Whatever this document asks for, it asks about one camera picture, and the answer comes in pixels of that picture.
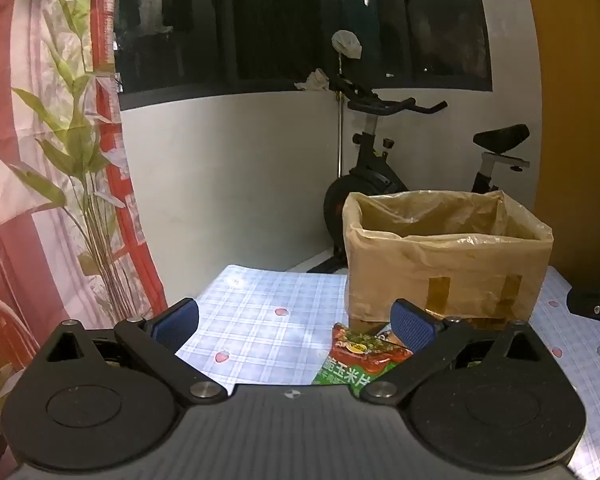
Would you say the red and green snack packet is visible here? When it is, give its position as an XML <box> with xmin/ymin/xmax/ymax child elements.
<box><xmin>311</xmin><ymin>322</ymin><xmax>413</xmax><ymax>387</ymax></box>

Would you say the white cloth on handlebar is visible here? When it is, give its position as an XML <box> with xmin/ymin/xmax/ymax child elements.
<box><xmin>294</xmin><ymin>67</ymin><xmax>331</xmax><ymax>93</ymax></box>

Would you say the cardboard box with plastic liner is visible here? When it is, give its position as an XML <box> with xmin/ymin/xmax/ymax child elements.
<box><xmin>342</xmin><ymin>189</ymin><xmax>554</xmax><ymax>325</ymax></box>

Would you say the plaid tablecloth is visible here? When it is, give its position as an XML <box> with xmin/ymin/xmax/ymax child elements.
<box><xmin>175</xmin><ymin>262</ymin><xmax>600</xmax><ymax>480</ymax></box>

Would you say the black exercise bike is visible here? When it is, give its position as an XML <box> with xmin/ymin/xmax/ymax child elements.
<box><xmin>307</xmin><ymin>72</ymin><xmax>531</xmax><ymax>275</ymax></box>

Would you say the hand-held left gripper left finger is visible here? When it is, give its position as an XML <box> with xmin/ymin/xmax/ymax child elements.
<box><xmin>45</xmin><ymin>297</ymin><xmax>229</xmax><ymax>406</ymax></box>

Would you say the white and brown snack packet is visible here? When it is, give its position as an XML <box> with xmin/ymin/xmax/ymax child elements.
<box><xmin>375</xmin><ymin>324</ymin><xmax>406</xmax><ymax>348</ymax></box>

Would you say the dark window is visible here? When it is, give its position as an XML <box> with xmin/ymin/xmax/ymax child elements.
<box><xmin>114</xmin><ymin>0</ymin><xmax>495</xmax><ymax>111</ymax></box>

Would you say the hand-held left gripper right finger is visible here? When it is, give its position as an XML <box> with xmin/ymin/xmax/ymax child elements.
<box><xmin>359</xmin><ymin>298</ymin><xmax>548</xmax><ymax>405</ymax></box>

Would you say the red leaf printed curtain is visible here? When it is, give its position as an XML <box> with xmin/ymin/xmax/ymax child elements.
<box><xmin>0</xmin><ymin>0</ymin><xmax>168</xmax><ymax>480</ymax></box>

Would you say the white cap on pole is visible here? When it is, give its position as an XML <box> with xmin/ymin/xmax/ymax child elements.
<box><xmin>331</xmin><ymin>30</ymin><xmax>363</xmax><ymax>59</ymax></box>

